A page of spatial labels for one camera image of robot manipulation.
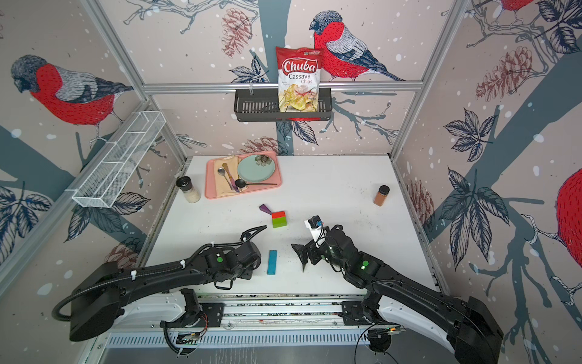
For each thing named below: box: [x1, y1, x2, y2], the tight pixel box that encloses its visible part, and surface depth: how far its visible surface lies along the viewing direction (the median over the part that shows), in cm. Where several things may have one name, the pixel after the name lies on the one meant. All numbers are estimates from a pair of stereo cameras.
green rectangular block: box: [272, 216, 288, 229], surface depth 97 cm
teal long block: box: [266, 249, 278, 276], surface depth 87 cm
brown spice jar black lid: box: [373, 185, 391, 208], surface depth 97 cm
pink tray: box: [204, 150, 283, 200], surface depth 113 cm
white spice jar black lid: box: [175, 175, 201, 204], surface depth 100 cm
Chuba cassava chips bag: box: [275, 47, 325, 113], surface depth 87 cm
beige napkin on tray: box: [213, 155, 249, 198], surface depth 116 cm
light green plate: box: [237, 154, 276, 183], surface depth 117 cm
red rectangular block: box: [271, 210, 286, 220], surface depth 100 cm
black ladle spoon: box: [234, 178, 278, 189], surface depth 111 cm
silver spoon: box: [216, 166, 233, 191], surface depth 116 cm
